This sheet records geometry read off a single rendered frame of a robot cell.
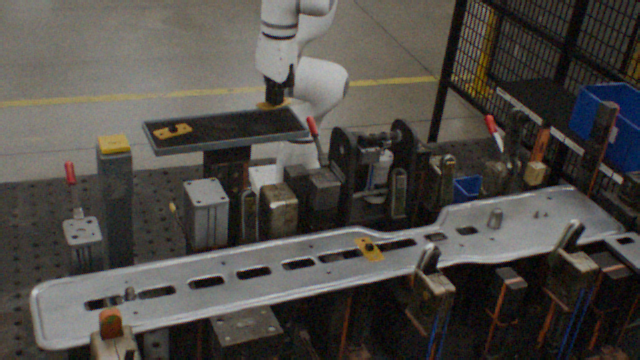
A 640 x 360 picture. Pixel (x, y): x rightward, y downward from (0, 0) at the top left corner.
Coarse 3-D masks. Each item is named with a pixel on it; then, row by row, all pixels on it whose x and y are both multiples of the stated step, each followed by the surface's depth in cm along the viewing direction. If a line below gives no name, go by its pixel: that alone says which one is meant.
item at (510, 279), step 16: (496, 272) 167; (512, 272) 168; (496, 288) 168; (512, 288) 163; (496, 304) 169; (512, 304) 166; (496, 320) 169; (512, 320) 169; (480, 336) 177; (496, 336) 171; (480, 352) 178; (496, 352) 175
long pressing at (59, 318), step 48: (528, 192) 194; (576, 192) 197; (288, 240) 167; (336, 240) 170; (384, 240) 171; (480, 240) 175; (528, 240) 177; (48, 288) 147; (96, 288) 149; (144, 288) 150; (240, 288) 153; (288, 288) 154; (336, 288) 156; (48, 336) 137
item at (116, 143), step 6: (102, 138) 166; (108, 138) 167; (114, 138) 167; (120, 138) 167; (126, 138) 167; (102, 144) 164; (108, 144) 164; (114, 144) 165; (120, 144) 165; (126, 144) 165; (102, 150) 163; (108, 150) 163; (114, 150) 164; (120, 150) 164; (126, 150) 165
